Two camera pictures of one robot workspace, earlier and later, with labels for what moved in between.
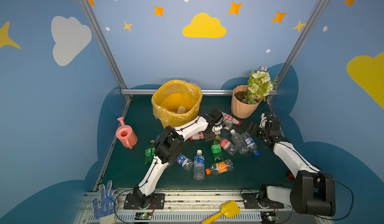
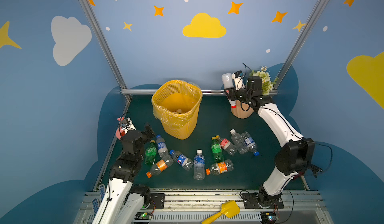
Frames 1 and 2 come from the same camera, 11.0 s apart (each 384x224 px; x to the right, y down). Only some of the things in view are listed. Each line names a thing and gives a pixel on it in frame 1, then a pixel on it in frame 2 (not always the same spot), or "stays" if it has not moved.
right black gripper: [258, 128] -> [235, 93]
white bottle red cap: [228, 117] -> [227, 82]
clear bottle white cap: [239, 142] stays
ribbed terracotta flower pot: [239, 109] stays
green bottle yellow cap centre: [216, 148] stays
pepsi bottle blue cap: [185, 162] stays
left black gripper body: [210, 133] -> [143, 135]
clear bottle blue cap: [250, 143] stays
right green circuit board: [269, 216] stays
